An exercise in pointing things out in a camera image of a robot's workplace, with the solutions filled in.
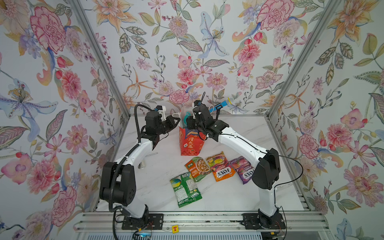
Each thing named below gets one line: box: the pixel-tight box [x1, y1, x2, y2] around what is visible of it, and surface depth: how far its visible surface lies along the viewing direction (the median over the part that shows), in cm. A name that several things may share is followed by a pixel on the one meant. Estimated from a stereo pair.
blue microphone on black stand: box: [208, 97, 233, 119], surface depth 100 cm
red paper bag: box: [179, 111, 205, 156], surface depth 95 cm
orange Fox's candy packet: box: [206, 151, 236, 182], surface depth 92 cm
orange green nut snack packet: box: [184, 156, 212, 182], surface depth 94 cm
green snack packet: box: [169, 172, 203, 208], surface depth 84 cm
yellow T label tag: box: [171, 225, 179, 234], surface depth 72 cm
